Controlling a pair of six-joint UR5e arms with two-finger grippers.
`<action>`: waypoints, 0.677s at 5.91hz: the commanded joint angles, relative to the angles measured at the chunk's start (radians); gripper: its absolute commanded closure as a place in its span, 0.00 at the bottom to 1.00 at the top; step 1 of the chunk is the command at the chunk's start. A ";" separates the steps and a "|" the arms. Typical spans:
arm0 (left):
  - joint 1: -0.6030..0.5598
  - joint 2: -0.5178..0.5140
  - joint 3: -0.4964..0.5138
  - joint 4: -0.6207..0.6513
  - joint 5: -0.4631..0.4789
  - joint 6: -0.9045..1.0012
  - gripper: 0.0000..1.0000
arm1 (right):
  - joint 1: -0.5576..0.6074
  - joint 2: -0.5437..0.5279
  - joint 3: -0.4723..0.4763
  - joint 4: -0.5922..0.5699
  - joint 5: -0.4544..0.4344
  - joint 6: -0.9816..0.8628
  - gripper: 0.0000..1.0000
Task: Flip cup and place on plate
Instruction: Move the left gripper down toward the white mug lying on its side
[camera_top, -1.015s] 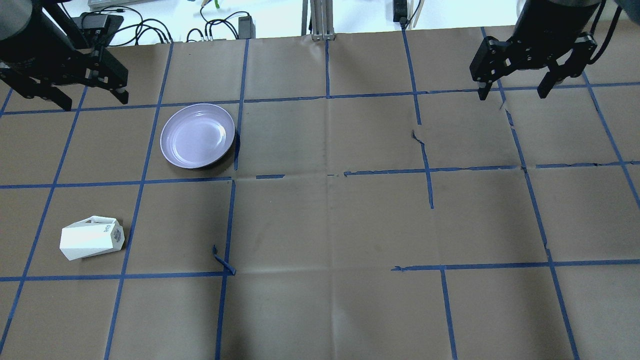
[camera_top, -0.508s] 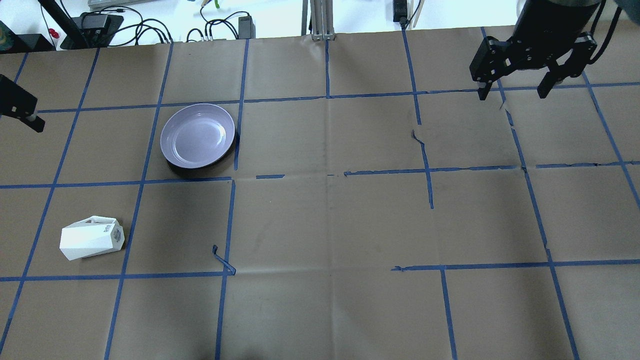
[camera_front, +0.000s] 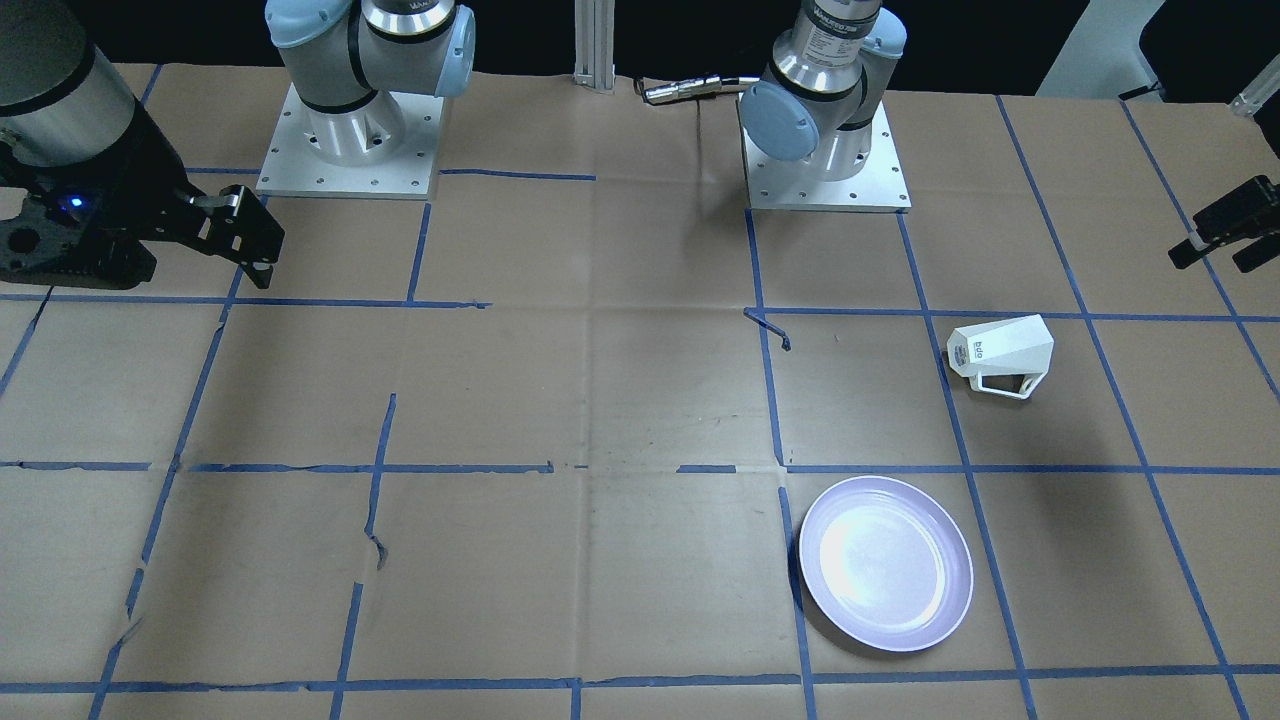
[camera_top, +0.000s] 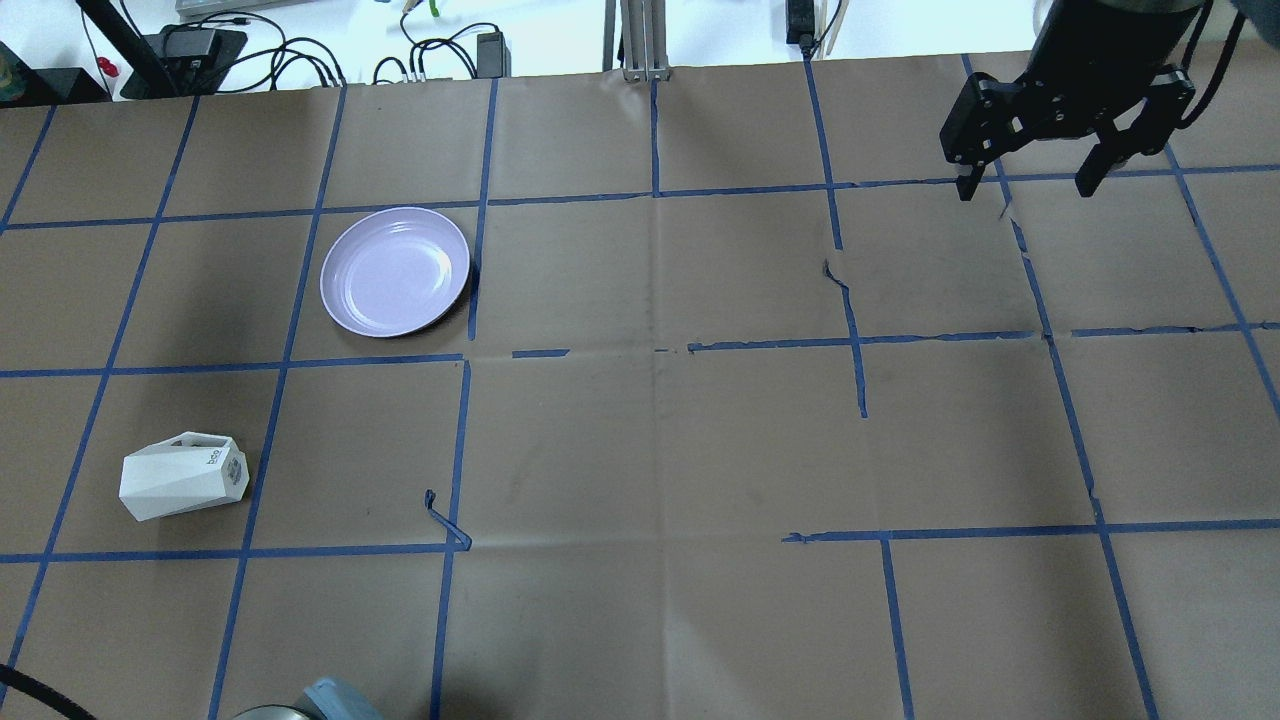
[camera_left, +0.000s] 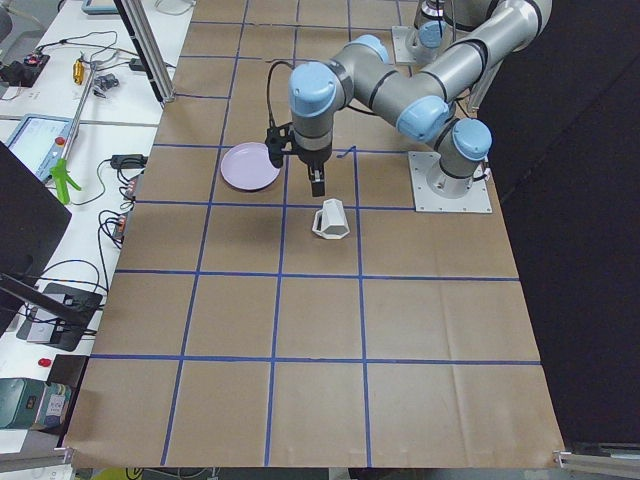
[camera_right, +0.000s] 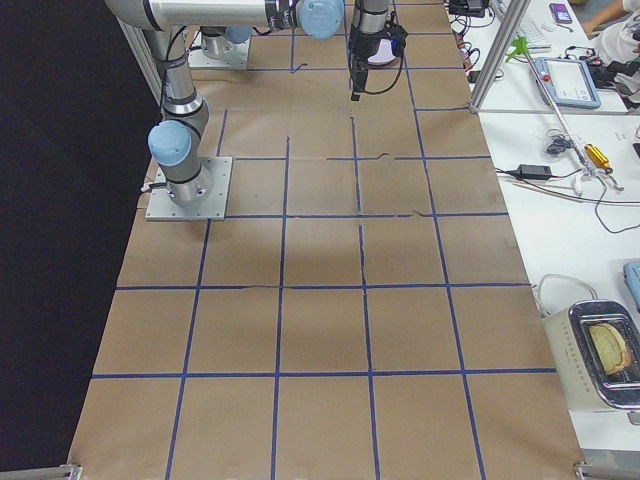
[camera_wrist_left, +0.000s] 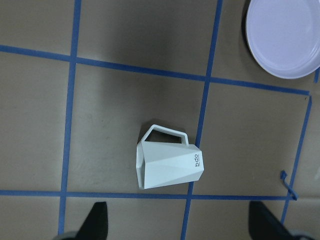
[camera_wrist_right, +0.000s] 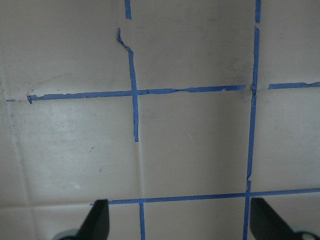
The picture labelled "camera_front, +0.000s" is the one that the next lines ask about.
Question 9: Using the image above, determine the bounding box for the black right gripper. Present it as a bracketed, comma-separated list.
[1, 110, 285, 290]

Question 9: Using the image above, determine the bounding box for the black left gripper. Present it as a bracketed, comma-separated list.
[1167, 176, 1280, 274]

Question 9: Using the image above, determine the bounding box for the white geometric cup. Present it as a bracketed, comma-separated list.
[943, 314, 1055, 400]

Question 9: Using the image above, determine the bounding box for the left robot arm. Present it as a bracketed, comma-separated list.
[739, 1, 911, 211]

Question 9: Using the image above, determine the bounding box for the lilac plate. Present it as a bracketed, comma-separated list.
[796, 475, 977, 653]

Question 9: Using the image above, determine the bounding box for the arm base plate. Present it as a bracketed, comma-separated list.
[741, 102, 913, 213]
[256, 87, 449, 201]

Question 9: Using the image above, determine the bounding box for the aluminium frame post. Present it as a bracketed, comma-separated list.
[572, 0, 616, 94]

